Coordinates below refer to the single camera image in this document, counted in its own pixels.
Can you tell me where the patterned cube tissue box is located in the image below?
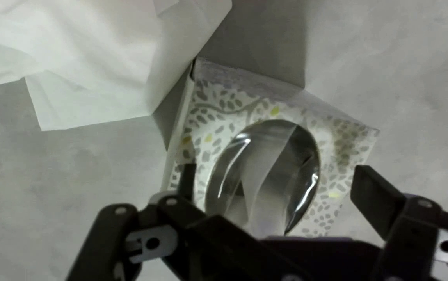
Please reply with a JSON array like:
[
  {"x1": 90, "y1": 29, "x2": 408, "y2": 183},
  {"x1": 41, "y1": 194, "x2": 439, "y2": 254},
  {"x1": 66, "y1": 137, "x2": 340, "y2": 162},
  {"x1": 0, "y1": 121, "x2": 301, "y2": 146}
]
[{"x1": 151, "y1": 57, "x2": 380, "y2": 240}]

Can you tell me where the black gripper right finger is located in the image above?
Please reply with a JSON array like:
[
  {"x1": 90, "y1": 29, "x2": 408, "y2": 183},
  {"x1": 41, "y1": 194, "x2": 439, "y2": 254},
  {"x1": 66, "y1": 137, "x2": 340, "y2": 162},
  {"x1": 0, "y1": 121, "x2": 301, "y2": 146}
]
[{"x1": 349, "y1": 165, "x2": 448, "y2": 281}]

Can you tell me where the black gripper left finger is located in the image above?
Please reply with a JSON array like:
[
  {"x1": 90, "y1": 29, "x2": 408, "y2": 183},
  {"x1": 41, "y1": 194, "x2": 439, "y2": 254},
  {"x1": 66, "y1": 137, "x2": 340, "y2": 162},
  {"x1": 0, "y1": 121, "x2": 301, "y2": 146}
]
[{"x1": 65, "y1": 162, "x2": 210, "y2": 281}]

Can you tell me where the crumpled white tissue pile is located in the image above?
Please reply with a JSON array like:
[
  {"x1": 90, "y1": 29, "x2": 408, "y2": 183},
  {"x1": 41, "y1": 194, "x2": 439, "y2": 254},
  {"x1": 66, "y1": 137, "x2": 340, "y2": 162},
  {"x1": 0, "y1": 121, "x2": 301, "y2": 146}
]
[{"x1": 0, "y1": 0, "x2": 233, "y2": 133}]

